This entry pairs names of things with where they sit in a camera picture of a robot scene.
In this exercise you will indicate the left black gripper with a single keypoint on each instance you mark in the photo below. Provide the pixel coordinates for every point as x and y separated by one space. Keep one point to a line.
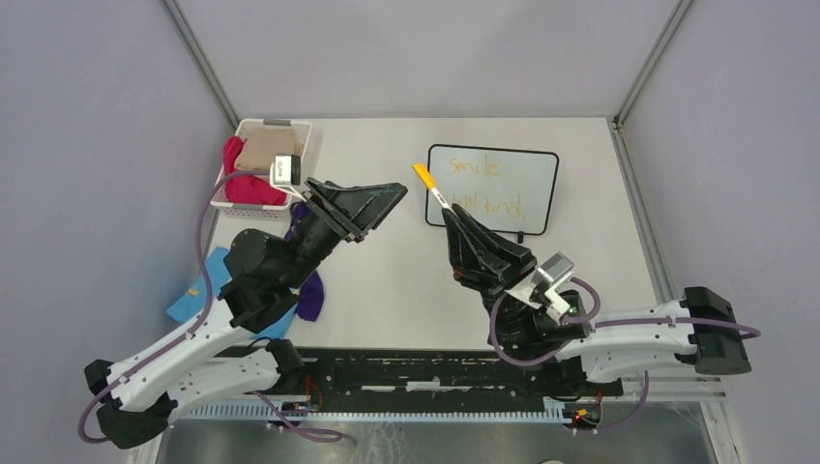
354 210

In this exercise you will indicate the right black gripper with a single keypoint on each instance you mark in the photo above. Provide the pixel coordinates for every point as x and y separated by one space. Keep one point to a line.
476 264

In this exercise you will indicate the black framed whiteboard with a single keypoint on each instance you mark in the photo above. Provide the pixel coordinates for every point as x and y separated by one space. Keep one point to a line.
506 190

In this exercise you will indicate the white marker pen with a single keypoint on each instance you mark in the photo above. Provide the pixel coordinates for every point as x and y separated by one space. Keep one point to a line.
440 198

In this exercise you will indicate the yellow marker cap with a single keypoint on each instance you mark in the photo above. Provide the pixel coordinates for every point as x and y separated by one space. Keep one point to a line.
424 175

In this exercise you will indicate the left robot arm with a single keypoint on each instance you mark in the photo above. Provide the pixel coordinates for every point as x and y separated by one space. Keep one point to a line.
137 398

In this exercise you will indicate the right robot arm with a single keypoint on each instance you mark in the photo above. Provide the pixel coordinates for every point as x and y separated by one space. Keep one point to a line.
541 314

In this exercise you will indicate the beige cloth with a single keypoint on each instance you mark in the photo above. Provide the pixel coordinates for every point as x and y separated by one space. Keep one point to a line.
262 145

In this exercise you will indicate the red cloth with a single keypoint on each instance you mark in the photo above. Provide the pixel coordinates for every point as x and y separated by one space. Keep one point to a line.
247 189

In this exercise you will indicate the purple cloth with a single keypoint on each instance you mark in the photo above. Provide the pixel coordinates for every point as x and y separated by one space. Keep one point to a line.
312 292

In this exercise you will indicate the blue patterned cloth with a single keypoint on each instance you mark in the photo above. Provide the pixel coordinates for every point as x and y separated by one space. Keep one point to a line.
194 299

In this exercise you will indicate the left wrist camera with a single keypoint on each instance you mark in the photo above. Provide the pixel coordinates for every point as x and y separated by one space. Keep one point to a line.
285 171

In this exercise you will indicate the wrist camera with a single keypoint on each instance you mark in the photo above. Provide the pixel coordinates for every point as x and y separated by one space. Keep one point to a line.
540 289
285 171

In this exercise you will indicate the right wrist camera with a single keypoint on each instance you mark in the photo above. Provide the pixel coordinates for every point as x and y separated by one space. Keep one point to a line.
540 289

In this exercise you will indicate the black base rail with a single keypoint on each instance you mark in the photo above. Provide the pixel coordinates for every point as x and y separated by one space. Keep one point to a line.
429 381

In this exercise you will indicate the white cable duct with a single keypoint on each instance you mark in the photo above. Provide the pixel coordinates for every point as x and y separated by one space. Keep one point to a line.
257 410

